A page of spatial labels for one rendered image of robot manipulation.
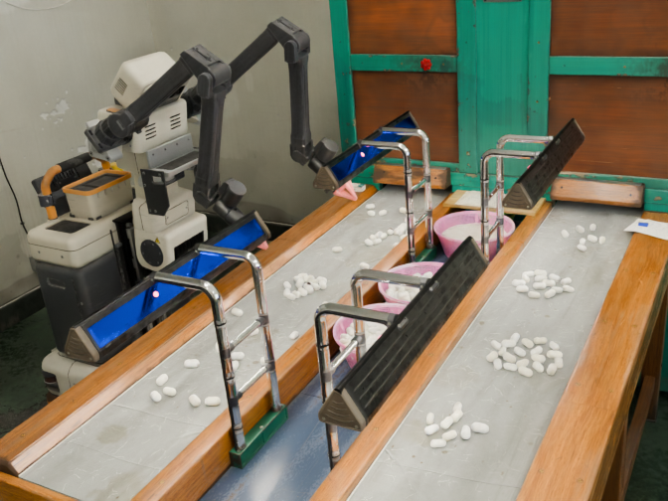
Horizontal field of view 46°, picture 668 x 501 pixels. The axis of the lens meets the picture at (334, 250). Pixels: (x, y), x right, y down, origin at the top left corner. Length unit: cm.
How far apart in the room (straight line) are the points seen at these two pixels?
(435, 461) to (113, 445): 71
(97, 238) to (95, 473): 130
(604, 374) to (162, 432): 101
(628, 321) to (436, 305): 74
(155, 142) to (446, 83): 104
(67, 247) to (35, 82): 149
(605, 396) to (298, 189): 287
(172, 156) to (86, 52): 176
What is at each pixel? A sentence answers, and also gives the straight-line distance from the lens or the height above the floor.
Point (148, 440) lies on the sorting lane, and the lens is 183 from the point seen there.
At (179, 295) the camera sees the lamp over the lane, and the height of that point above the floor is 106.
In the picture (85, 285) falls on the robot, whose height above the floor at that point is 63.
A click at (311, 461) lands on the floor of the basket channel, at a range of 178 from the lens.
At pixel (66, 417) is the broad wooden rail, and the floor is 76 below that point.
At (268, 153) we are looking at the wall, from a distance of 443.
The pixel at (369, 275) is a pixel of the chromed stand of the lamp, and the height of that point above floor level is 111.
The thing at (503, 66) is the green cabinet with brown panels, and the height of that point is 123.
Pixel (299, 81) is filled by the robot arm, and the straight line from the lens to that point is 260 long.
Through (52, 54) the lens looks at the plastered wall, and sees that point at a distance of 425.
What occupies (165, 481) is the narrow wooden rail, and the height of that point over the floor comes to 76.
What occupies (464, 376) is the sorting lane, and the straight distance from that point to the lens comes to 190.
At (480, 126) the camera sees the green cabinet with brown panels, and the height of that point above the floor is 102.
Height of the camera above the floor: 179
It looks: 24 degrees down
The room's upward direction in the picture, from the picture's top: 5 degrees counter-clockwise
